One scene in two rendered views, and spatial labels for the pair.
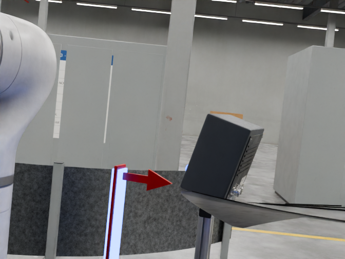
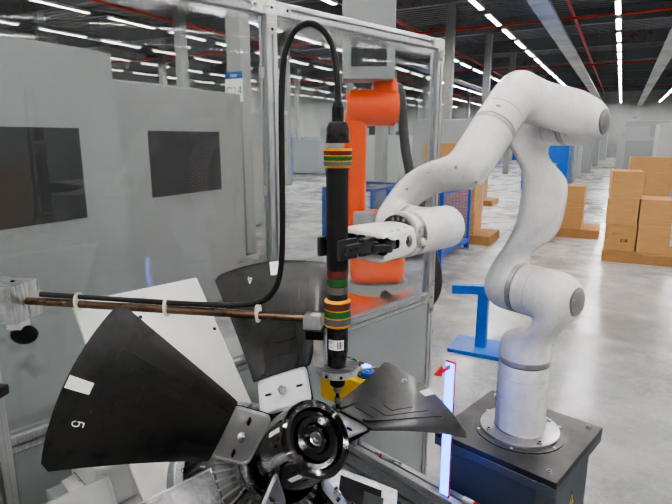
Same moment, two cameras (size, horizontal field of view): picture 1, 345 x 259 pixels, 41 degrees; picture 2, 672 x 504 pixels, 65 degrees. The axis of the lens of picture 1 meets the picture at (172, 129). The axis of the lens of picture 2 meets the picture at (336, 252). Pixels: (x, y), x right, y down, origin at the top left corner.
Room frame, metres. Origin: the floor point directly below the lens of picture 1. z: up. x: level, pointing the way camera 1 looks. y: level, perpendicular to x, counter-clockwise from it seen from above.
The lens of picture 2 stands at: (0.79, -1.00, 1.66)
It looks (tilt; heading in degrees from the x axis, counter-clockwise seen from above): 12 degrees down; 117
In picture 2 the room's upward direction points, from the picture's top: straight up
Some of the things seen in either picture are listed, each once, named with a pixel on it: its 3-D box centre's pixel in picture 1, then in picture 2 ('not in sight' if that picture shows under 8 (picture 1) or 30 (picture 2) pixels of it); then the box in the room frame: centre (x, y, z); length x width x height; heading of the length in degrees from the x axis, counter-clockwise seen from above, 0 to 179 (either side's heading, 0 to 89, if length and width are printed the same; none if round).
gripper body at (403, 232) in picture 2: not in sight; (380, 238); (0.45, -0.17, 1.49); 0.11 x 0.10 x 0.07; 72
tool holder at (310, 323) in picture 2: not in sight; (331, 343); (0.41, -0.28, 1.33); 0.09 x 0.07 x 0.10; 17
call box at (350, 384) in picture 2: not in sight; (355, 387); (0.24, 0.16, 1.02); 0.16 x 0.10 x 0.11; 162
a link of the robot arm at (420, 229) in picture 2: not in sight; (404, 234); (0.47, -0.12, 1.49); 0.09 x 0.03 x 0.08; 162
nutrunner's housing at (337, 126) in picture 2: not in sight; (337, 252); (0.42, -0.28, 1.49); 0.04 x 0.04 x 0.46
